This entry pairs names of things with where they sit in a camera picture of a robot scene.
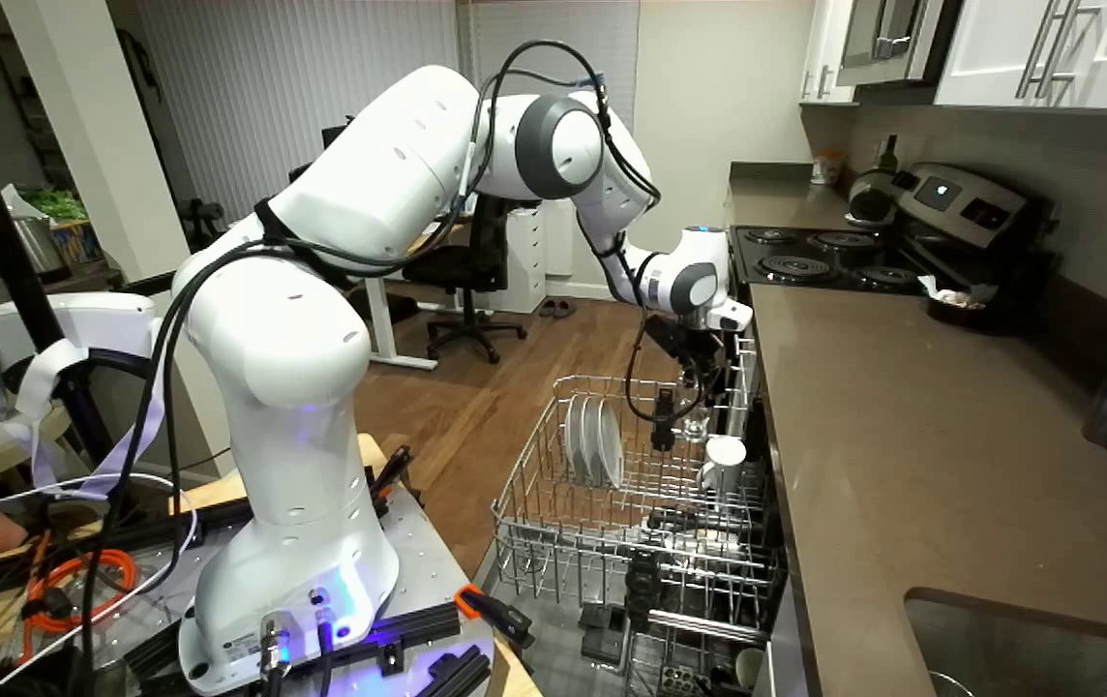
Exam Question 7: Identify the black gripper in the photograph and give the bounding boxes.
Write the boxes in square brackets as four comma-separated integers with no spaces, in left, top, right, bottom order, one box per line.
[642,310,738,419]

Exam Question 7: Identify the clear glass cup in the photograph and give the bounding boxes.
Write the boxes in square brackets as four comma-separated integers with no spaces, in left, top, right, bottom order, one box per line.
[679,407,716,451]

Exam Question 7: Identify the black and silver stove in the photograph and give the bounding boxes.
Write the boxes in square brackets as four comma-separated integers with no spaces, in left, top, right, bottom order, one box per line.
[703,165,1063,380]

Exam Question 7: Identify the small black dish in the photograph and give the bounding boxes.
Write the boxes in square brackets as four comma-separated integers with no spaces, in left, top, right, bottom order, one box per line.
[916,273,1005,328]

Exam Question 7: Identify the black office chair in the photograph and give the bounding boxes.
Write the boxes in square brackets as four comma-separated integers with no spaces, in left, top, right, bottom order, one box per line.
[397,197,533,368]

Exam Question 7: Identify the wooden desk white legs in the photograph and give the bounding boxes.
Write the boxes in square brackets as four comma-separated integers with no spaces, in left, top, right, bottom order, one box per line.
[355,274,445,380]

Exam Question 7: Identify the small black tool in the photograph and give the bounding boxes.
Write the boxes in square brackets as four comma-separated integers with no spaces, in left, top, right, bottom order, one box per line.
[365,443,417,518]

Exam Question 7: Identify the narrow white upper cabinet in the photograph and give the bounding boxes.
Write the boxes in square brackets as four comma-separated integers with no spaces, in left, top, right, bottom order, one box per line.
[797,0,862,108]

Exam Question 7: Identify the black clamp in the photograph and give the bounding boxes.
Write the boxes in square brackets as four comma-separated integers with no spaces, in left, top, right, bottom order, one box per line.
[355,599,470,680]
[415,641,495,697]

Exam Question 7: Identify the steel kitchen sink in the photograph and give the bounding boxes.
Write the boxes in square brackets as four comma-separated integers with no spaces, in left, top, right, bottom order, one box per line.
[899,584,1107,697]

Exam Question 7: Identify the metal wire dishwasher rack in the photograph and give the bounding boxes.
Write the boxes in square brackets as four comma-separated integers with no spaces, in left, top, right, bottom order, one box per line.
[485,337,792,649]

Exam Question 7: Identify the white upper cabinet with handles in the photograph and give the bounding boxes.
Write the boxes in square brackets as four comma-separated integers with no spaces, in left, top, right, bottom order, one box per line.
[934,0,1107,117]

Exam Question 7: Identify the thin white cable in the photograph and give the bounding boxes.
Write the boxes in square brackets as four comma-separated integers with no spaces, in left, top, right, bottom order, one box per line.
[0,469,210,697]

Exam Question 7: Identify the white strap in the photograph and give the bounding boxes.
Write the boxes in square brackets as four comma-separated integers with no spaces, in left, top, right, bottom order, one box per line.
[0,291,178,505]

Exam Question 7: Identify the orange coiled cable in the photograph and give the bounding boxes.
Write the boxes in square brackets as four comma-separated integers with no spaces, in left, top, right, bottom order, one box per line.
[18,545,144,641]

